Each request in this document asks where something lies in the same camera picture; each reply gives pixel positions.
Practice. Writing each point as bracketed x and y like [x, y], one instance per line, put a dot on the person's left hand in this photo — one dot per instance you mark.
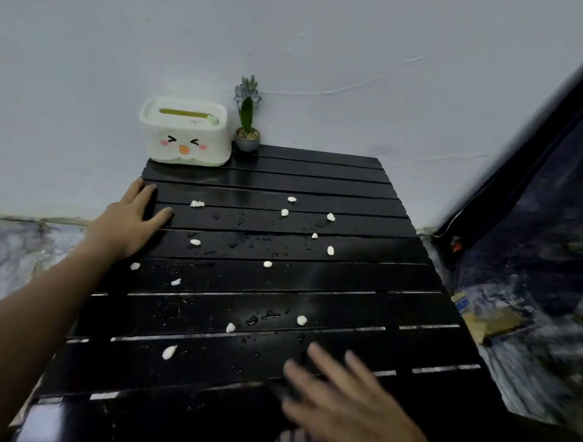
[119, 227]

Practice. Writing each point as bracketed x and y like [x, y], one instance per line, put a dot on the person's right hand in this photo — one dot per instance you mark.
[355, 410]

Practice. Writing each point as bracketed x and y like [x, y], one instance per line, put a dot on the person's left middle finger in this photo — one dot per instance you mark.
[133, 190]

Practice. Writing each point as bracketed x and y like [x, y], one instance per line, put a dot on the person's right thumb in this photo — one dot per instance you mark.
[303, 410]

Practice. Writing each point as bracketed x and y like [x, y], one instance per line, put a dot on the person's left thumb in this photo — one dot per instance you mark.
[159, 218]

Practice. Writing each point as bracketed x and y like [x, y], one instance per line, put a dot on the person's right middle finger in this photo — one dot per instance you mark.
[332, 364]

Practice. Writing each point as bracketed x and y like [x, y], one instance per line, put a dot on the person's left forearm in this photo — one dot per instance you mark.
[43, 318]

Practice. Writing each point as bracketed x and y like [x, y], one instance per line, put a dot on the white duck-face tissue box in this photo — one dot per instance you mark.
[186, 136]

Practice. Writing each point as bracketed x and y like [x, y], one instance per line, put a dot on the small potted artificial plant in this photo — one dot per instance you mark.
[247, 118]

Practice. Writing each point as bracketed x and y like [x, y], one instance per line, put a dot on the scattered white paper bits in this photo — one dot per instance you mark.
[169, 352]

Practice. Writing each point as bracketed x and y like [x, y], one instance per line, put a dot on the yellow flat cardboard piece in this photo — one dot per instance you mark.
[496, 321]

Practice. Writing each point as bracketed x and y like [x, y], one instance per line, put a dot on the small orange object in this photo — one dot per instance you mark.
[456, 246]

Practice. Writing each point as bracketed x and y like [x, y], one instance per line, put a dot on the black furniture frame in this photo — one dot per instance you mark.
[510, 164]

